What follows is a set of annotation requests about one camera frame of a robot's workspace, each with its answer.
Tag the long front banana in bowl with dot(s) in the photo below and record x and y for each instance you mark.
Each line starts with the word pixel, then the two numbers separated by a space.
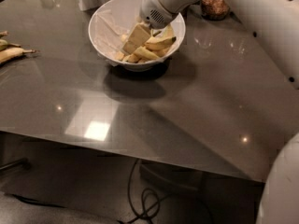
pixel 143 53

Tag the white paper liner in bowl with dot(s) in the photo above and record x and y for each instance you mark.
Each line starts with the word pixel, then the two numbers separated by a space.
pixel 107 31

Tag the middle banana on table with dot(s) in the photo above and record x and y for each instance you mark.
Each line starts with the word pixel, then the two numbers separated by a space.
pixel 4 44

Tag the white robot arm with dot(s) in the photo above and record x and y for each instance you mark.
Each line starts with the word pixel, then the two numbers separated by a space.
pixel 275 25

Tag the white bowl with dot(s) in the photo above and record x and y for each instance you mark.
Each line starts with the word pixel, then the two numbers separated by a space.
pixel 132 6

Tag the glass jar with metal lid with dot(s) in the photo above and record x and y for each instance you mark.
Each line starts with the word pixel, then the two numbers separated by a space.
pixel 215 10

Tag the lower banana on table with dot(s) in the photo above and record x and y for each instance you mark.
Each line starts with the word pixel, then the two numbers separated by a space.
pixel 9 54

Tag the curved banana with dark tip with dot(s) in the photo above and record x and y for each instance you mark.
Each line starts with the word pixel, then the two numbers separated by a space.
pixel 160 42

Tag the small bananas at bowl bottom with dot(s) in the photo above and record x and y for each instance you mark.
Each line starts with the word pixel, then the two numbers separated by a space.
pixel 131 58

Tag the upright banana in bowl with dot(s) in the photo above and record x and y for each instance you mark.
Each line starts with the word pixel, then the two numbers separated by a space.
pixel 168 31

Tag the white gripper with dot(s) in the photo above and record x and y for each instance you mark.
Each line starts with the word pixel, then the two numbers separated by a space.
pixel 154 13

